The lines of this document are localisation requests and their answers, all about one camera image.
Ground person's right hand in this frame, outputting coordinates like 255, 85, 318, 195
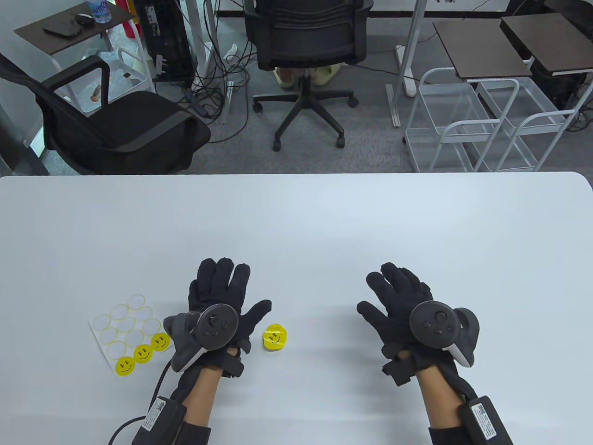
357, 262, 434, 360

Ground person's left hand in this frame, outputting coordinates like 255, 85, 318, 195
188, 258, 272, 355

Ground person's left forearm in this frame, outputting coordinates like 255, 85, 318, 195
166, 358, 233, 445

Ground person's right forearm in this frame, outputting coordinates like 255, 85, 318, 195
408, 351, 469, 445

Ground crumpled yellow smiley sticker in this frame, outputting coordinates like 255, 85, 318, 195
263, 324, 286, 352

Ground grey controller on right glove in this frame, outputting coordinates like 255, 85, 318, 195
410, 301, 480, 369

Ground grey controller on glove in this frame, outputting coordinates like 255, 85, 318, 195
410, 301, 480, 369
163, 303, 240, 373

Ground grey controller on left glove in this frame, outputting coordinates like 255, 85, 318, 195
163, 303, 240, 373

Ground clear sticker backing sheet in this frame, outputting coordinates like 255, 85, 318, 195
88, 293, 175, 377

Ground white metal cart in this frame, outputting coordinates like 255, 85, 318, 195
404, 67, 520, 173
477, 76, 582, 173

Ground black office chair with armrest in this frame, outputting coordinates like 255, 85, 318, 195
0, 52, 212, 176

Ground white power strip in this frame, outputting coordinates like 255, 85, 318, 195
395, 44, 418, 98

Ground pair of yellow slippers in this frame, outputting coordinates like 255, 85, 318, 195
274, 65, 344, 89

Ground white desk leg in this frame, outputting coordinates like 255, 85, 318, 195
191, 0, 219, 95

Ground black computer tower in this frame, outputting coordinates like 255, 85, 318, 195
133, 0, 196, 83

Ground brown top side table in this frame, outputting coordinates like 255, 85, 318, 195
500, 13, 593, 77
433, 19, 534, 83

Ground black mesh swivel chair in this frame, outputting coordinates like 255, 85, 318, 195
242, 0, 374, 152

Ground small brown side table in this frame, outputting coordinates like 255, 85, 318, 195
13, 0, 138, 105

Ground clear water bottle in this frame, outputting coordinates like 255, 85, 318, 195
88, 0, 112, 24

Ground black glove cable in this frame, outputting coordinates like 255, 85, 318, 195
107, 361, 173, 445

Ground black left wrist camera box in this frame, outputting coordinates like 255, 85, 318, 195
132, 395, 188, 445

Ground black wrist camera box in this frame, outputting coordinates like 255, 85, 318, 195
132, 395, 188, 445
459, 395, 514, 445

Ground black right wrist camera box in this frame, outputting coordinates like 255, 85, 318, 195
459, 395, 514, 445

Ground bundle of black floor cables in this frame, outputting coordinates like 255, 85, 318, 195
183, 28, 260, 144

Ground white desk leg frame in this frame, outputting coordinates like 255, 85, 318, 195
385, 0, 428, 128

